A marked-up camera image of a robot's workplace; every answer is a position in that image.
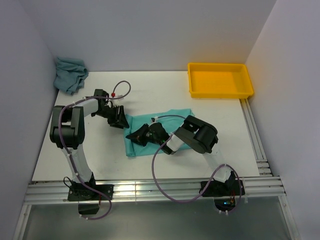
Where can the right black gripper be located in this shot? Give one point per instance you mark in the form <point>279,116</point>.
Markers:
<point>138,136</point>

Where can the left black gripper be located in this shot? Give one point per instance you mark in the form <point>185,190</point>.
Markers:
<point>119,121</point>

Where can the teal green t-shirt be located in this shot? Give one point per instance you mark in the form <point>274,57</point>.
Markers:
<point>171,120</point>

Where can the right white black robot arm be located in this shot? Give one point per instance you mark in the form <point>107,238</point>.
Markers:
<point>201,137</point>

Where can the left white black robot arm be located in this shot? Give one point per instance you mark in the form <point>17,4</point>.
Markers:
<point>67,132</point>

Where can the crumpled grey-blue t-shirt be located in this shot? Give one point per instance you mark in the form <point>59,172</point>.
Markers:
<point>70,75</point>

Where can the yellow plastic tray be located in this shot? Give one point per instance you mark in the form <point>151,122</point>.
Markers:
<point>219,81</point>

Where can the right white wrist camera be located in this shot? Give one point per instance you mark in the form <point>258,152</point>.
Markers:
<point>154,119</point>

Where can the aluminium front rail frame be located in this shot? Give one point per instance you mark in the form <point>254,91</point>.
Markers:
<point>55,192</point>

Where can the aluminium right side rail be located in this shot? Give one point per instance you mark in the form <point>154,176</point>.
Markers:
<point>255,132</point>

